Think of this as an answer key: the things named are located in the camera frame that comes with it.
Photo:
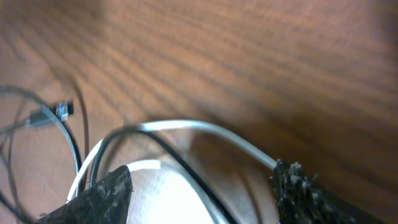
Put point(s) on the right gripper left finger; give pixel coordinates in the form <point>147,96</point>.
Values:
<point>107,202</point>

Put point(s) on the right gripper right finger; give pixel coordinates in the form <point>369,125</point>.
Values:
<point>300,200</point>

